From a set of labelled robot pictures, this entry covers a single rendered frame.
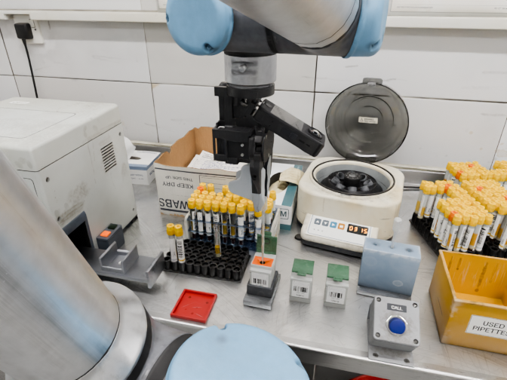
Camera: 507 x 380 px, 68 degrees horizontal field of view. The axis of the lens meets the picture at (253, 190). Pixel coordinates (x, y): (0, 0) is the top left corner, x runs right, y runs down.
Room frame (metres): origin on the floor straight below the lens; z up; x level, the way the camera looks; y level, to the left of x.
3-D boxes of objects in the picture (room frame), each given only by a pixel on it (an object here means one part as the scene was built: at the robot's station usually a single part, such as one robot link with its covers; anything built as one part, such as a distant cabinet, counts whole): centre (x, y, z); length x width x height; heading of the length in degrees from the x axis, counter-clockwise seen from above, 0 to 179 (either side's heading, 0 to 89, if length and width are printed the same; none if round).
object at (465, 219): (0.66, -0.44, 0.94); 0.02 x 0.02 x 0.11
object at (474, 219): (0.66, -0.46, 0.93); 0.02 x 0.02 x 0.11
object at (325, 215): (0.81, -0.24, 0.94); 0.30 x 0.24 x 0.12; 158
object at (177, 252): (0.65, 0.10, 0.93); 0.17 x 0.09 x 0.11; 77
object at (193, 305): (0.52, 0.11, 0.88); 0.07 x 0.07 x 0.01; 77
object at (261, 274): (0.56, -0.02, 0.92); 0.05 x 0.04 x 0.06; 165
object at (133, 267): (0.60, 0.29, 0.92); 0.21 x 0.07 x 0.05; 77
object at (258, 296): (0.56, -0.02, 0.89); 0.09 x 0.05 x 0.04; 165
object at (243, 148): (0.56, 0.01, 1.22); 0.09 x 0.08 x 0.12; 75
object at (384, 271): (0.57, -0.26, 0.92); 0.10 x 0.07 x 0.10; 72
